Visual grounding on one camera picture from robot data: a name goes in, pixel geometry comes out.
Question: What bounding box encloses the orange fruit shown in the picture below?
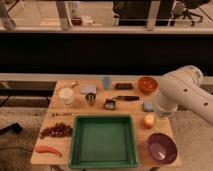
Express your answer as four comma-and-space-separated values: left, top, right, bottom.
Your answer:
143, 114, 155, 128

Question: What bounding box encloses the bunch of red grapes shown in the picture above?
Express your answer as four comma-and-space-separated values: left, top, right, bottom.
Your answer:
39, 122, 72, 139

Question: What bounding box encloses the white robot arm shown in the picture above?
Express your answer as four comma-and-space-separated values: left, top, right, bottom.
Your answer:
153, 65, 213, 125

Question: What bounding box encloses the small metal cup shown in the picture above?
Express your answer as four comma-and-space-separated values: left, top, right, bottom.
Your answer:
85, 93, 96, 106

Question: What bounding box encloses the white cup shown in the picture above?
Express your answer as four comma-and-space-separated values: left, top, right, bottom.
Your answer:
59, 88, 74, 105

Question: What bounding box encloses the purple bowl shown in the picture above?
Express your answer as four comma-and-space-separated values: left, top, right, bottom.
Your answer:
146, 133, 178, 165

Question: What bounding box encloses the black office chair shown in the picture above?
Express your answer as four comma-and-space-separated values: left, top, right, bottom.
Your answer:
170, 0, 210, 26

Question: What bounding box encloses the black handled tool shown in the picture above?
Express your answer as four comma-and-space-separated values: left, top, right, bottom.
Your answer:
112, 96, 140, 101

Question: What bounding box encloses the green plastic tray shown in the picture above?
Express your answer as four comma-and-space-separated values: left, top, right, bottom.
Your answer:
68, 115, 138, 169

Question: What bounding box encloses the grey towel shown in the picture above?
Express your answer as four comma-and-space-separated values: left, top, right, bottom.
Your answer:
80, 85, 97, 94

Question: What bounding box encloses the blue sponge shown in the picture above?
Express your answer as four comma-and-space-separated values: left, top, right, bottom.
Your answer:
143, 102, 153, 112

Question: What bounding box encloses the dark red bowl on shelf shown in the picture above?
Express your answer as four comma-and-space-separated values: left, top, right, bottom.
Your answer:
71, 18, 83, 26

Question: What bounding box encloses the orange carrot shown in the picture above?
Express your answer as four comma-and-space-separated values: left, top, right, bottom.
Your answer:
34, 146, 62, 157

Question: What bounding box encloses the tan croissant toy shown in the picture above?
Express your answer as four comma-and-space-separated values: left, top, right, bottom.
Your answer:
67, 81, 79, 89

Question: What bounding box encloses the small black square object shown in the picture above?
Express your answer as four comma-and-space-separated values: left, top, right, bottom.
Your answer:
104, 99, 116, 110

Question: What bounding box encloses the black rectangular block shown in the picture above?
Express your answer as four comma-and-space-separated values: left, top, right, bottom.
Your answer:
115, 83, 133, 90

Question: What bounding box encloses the blue plastic cup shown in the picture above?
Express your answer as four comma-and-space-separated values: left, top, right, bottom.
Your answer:
102, 76, 112, 90

